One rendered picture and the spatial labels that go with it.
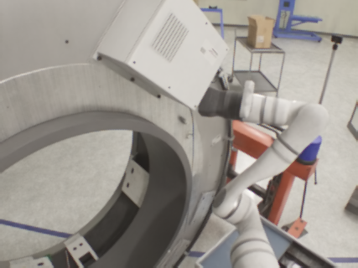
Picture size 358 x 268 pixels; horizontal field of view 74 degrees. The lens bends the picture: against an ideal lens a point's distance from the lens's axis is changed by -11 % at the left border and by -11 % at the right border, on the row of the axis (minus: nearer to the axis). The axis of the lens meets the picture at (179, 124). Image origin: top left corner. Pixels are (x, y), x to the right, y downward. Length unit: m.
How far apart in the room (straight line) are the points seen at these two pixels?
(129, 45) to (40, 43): 0.16
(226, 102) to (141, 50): 0.27
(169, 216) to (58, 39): 0.78
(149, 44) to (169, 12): 0.07
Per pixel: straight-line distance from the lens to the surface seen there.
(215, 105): 0.68
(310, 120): 0.63
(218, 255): 1.36
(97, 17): 0.57
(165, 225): 1.09
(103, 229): 1.44
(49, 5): 0.53
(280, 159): 0.66
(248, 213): 0.73
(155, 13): 0.50
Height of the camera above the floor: 1.83
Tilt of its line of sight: 32 degrees down
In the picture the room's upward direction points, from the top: straight up
